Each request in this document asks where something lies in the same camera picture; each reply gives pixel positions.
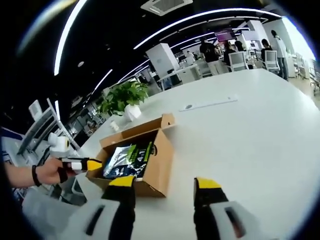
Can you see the potted green plant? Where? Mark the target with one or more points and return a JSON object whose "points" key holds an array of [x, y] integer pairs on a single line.
{"points": [[125, 95]]}

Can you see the black wristband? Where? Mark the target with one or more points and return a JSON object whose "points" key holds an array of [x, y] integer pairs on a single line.
{"points": [[36, 176]]}

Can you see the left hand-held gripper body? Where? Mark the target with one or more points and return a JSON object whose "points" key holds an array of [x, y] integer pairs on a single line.
{"points": [[58, 146]]}

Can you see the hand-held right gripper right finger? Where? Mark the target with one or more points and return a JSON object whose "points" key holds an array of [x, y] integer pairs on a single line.
{"points": [[240, 220]]}

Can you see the white square pillar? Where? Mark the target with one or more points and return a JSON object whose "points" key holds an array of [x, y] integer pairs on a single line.
{"points": [[162, 60]]}

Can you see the purple wall screen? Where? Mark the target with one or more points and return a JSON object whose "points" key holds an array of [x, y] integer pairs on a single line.
{"points": [[226, 35]]}

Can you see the brown cardboard shoe box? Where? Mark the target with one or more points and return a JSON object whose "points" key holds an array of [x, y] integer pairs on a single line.
{"points": [[160, 162]]}

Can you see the dark green printed packet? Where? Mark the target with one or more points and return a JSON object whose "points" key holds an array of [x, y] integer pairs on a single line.
{"points": [[125, 170]]}

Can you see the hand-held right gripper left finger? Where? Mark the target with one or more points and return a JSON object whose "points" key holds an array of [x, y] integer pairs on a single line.
{"points": [[85, 222]]}

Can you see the person's left hand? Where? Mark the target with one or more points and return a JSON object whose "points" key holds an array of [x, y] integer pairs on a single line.
{"points": [[50, 172]]}

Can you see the white metal rack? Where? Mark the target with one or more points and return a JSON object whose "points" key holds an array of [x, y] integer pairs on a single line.
{"points": [[42, 122]]}

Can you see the ceiling air vent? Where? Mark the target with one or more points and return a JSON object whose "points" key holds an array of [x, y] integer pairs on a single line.
{"points": [[166, 7]]}

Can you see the curved ceiling light strip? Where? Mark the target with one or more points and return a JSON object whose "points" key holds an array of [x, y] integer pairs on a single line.
{"points": [[65, 32], [200, 16]]}

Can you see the white mesh office chair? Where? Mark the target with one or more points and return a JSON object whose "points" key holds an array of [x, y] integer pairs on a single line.
{"points": [[238, 61], [272, 60]]}

